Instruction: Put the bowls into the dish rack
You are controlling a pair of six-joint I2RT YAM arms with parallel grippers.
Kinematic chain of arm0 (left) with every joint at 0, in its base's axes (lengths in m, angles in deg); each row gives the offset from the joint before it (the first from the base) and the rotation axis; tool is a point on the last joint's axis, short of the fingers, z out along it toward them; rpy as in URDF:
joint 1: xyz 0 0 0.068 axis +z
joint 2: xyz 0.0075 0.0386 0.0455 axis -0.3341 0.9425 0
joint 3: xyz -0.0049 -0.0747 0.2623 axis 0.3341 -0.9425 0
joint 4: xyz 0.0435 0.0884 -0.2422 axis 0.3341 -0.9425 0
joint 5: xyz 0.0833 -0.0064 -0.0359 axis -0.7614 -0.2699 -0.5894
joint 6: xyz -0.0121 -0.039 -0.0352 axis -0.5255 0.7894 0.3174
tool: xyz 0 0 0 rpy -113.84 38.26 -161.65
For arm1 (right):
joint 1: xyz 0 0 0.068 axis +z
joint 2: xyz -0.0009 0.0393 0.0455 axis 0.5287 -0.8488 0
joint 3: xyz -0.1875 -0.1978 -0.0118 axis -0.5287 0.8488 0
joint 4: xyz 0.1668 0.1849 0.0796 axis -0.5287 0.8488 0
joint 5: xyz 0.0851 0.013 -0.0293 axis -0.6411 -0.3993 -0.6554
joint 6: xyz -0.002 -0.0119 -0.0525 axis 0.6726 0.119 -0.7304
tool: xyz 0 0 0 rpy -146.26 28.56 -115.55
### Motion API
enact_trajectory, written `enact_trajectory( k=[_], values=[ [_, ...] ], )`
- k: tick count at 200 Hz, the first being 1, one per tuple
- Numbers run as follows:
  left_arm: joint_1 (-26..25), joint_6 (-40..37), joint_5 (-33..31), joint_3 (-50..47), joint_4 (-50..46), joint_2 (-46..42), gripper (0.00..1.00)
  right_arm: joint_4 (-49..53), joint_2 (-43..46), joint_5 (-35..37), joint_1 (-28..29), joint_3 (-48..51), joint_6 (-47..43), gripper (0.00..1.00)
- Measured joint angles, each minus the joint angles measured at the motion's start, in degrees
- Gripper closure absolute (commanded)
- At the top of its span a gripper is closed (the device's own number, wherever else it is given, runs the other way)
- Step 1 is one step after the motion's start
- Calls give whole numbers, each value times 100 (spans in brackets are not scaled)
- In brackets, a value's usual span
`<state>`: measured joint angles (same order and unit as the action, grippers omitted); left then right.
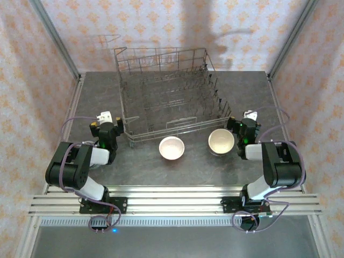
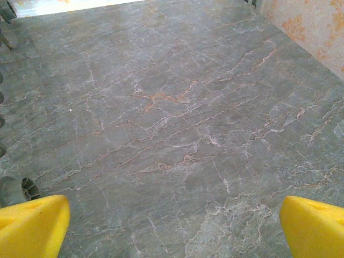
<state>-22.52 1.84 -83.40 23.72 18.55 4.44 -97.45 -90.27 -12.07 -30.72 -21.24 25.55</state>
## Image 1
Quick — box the cream ceramic bowl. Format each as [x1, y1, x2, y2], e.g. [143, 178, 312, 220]
[208, 128, 235, 154]

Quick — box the orange bowl white inside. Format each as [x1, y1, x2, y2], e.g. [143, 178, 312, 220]
[159, 136, 185, 161]

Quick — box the grey wire dish rack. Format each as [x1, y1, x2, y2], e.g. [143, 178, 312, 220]
[112, 47, 232, 148]

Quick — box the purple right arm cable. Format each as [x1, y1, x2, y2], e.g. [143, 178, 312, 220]
[232, 106, 307, 234]

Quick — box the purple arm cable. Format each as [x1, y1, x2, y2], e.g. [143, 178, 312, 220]
[232, 106, 307, 234]
[60, 116, 123, 234]

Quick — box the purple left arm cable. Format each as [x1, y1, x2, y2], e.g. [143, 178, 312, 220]
[60, 116, 123, 234]

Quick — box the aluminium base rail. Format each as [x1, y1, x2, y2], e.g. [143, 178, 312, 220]
[28, 185, 323, 216]

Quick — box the aluminium frame post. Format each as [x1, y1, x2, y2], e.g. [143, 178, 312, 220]
[268, 0, 319, 78]
[29, 0, 81, 78]

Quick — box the grey slotted cable duct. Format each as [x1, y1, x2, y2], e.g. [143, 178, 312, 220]
[40, 217, 242, 227]

